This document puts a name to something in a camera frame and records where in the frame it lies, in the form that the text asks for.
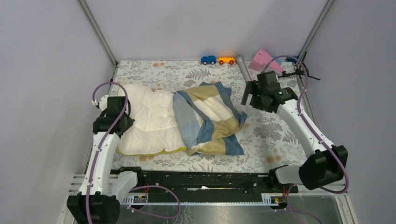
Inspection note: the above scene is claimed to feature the white textured pillow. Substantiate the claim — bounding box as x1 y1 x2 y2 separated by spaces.
118 84 187 156

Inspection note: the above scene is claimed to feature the plaid blue beige pillowcase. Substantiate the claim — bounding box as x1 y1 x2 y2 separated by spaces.
173 82 247 156

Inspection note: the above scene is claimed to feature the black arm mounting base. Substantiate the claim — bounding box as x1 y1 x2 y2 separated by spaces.
110 167 298 202

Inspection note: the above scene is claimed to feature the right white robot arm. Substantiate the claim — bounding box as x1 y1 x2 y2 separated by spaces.
241 71 350 194

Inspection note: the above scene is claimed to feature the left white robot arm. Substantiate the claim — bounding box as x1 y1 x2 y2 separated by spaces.
66 96 145 224

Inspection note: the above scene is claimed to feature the pink wedge block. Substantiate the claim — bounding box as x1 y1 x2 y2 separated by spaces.
248 49 284 73

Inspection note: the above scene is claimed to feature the grey microphone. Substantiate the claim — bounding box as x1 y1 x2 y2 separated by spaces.
236 56 252 83

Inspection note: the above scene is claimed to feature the orange toy car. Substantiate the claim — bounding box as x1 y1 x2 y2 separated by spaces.
217 57 236 65

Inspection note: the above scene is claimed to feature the floral patterned table cloth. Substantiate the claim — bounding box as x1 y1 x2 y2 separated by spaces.
112 60 306 173

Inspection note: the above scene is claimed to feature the blue block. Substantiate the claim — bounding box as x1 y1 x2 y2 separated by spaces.
285 56 298 63

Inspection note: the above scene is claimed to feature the black small tripod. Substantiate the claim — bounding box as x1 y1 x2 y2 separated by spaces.
279 51 321 81

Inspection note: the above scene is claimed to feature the blue toy car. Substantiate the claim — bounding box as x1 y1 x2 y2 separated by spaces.
201 56 217 65

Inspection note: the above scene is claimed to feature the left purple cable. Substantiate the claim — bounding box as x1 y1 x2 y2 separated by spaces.
85 82 182 224

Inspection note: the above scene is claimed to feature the right aluminium frame post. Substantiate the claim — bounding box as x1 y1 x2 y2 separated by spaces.
298 0 335 61

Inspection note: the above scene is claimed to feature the aluminium frame post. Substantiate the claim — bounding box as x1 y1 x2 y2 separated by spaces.
298 0 335 61
77 0 118 67

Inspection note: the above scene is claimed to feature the aluminium rail front frame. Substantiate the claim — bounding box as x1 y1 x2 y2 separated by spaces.
69 174 118 194

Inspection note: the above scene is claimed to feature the grey slotted cable duct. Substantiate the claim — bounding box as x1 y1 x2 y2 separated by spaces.
120 194 279 206

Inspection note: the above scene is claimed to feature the left aluminium frame post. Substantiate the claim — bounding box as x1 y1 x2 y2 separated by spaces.
77 0 118 67

